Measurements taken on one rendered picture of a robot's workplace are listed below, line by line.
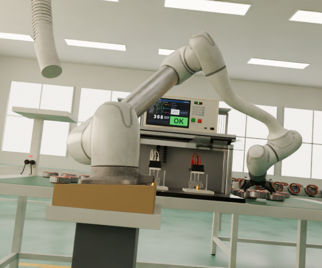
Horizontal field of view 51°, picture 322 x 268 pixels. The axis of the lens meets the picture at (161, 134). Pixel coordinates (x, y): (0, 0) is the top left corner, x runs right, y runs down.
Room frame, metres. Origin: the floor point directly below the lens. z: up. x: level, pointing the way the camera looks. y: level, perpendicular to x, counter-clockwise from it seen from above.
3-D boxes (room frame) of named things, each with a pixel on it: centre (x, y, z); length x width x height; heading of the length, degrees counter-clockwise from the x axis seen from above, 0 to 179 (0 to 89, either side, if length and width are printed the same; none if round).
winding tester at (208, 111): (2.17, -0.11, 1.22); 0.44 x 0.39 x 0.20; 92
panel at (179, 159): (2.10, -0.10, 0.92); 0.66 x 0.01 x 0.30; 92
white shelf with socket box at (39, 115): (2.39, 0.82, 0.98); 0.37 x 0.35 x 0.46; 92
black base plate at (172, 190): (1.86, -0.11, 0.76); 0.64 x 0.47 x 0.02; 92
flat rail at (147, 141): (1.95, -0.10, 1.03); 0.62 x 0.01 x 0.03; 92
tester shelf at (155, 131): (2.17, -0.09, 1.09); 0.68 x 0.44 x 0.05; 92
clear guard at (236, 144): (1.86, -0.30, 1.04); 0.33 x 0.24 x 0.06; 2
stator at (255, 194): (1.86, -0.56, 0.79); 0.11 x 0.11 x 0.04
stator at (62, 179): (1.89, 0.53, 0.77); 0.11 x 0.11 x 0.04
